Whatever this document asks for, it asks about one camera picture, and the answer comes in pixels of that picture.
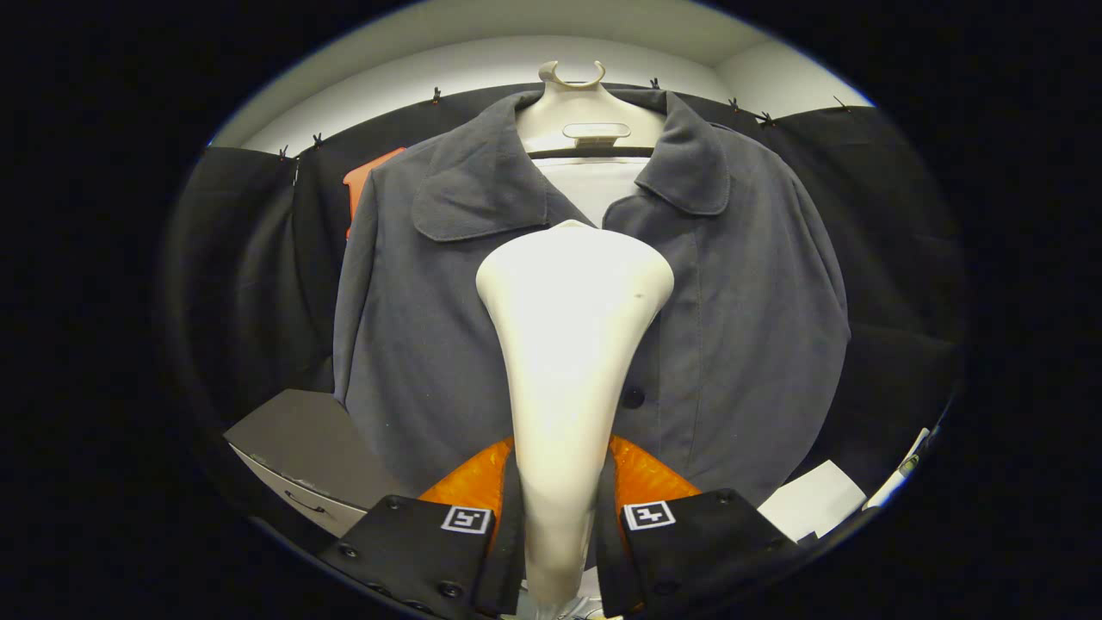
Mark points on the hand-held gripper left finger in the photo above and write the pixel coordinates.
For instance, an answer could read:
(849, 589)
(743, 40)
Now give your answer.
(405, 551)

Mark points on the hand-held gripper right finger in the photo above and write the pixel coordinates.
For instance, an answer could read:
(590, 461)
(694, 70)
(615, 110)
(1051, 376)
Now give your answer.
(706, 551)

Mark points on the grey polo shirt clothes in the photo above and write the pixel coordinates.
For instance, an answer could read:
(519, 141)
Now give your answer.
(749, 327)

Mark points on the white garment steamer head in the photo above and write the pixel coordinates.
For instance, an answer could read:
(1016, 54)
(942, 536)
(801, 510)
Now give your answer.
(572, 344)

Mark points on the grey drawer cabinet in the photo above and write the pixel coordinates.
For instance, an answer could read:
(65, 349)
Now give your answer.
(301, 439)

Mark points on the white side desk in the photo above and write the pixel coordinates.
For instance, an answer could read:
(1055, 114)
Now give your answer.
(900, 478)

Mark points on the cream hanger ironing board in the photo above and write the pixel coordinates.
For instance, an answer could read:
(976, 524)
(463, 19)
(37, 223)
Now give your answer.
(585, 112)

